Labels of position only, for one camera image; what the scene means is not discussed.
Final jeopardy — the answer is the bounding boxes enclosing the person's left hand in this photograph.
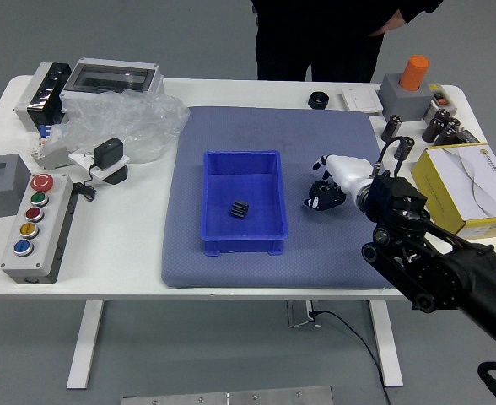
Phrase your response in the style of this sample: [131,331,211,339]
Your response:
[368,10,407,38]

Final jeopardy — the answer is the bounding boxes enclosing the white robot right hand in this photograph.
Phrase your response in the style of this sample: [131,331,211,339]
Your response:
[302,154,376,211]

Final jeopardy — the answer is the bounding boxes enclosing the big black gear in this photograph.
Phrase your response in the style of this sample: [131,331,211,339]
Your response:
[309,180,342,208]

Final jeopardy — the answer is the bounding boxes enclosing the small black gear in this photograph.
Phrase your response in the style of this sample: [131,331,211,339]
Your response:
[229,198,251,220]

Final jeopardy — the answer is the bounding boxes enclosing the black hex nut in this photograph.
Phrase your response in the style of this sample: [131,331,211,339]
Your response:
[307,89,330,111]

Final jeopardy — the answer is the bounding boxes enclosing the blue plastic box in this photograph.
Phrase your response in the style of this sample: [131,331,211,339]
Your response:
[200,149,290,257]

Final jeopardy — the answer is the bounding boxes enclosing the silver table control box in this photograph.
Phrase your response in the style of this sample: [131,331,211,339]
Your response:
[285,300,321,329]

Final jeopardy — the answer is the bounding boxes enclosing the grey clear-lid distribution box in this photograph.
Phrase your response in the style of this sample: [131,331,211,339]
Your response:
[58,57,165,111]

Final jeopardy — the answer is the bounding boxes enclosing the grey box with black panel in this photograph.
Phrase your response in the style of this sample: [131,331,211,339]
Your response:
[13,62,73,132]

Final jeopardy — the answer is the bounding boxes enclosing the grey five-button control box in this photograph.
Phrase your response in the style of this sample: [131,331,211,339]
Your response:
[0,171,79,285]

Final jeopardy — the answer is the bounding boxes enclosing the orange cylinder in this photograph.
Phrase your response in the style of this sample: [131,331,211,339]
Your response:
[399,54,431,92]

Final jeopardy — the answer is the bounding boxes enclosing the person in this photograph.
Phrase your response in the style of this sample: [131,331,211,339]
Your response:
[251,0,443,84]

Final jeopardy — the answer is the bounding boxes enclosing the grey block holder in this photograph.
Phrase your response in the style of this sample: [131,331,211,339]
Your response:
[377,72,434,122]

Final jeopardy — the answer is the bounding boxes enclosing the blue-grey mat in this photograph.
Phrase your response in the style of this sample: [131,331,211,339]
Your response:
[160,105,408,290]

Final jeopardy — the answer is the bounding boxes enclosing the yellow and white carton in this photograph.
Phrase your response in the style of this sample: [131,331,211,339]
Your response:
[411,142,496,240]

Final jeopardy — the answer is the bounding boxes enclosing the small black labelled component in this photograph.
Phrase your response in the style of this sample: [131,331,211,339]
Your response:
[456,128,483,147]

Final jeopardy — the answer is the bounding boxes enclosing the white table leg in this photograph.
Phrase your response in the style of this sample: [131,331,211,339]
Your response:
[366,300,404,387]
[65,299,105,390]

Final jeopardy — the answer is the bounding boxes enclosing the clear plastic bag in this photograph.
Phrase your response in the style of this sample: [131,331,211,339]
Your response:
[45,90,191,165]

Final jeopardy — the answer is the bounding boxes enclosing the black power adapter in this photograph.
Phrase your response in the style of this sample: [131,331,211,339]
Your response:
[93,137,125,166]

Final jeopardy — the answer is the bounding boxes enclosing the silver metal plate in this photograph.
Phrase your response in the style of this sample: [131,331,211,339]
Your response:
[120,384,334,405]

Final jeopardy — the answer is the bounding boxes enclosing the white socket plate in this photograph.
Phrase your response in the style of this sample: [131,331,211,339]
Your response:
[67,150,132,186]

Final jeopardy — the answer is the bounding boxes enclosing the white circuit breaker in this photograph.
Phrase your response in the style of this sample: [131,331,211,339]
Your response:
[29,124,74,171]

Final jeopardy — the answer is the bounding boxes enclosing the grey hollow square block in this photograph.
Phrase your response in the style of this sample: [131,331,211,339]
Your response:
[0,154,30,220]

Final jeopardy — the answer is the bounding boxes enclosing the white wall switch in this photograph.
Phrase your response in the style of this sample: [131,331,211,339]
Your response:
[339,86,384,116]

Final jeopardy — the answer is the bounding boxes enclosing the white red-button switch box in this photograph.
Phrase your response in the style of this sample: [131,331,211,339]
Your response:
[420,82,460,119]

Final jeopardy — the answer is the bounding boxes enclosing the black power cable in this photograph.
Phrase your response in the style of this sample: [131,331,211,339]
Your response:
[310,310,395,405]

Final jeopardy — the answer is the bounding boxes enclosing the black adapter cord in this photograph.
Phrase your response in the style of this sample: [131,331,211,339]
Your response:
[71,162,100,203]

